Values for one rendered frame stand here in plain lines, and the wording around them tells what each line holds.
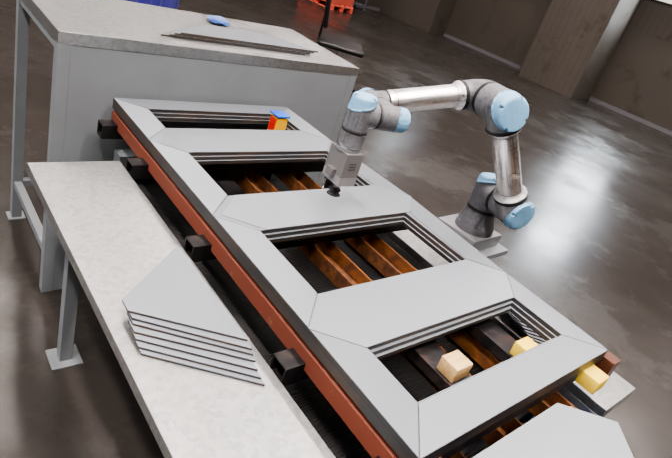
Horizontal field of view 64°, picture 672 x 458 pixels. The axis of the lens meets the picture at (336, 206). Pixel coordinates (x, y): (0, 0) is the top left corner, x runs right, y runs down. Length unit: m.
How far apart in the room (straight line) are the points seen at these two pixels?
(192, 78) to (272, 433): 1.46
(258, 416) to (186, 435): 0.14
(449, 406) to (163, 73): 1.54
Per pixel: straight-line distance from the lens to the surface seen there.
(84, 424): 2.01
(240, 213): 1.46
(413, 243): 1.99
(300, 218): 1.52
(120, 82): 2.09
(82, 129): 2.12
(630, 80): 13.22
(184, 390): 1.11
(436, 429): 1.07
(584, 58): 12.56
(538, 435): 1.19
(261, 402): 1.12
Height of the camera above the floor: 1.57
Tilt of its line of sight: 26 degrees down
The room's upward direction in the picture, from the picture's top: 19 degrees clockwise
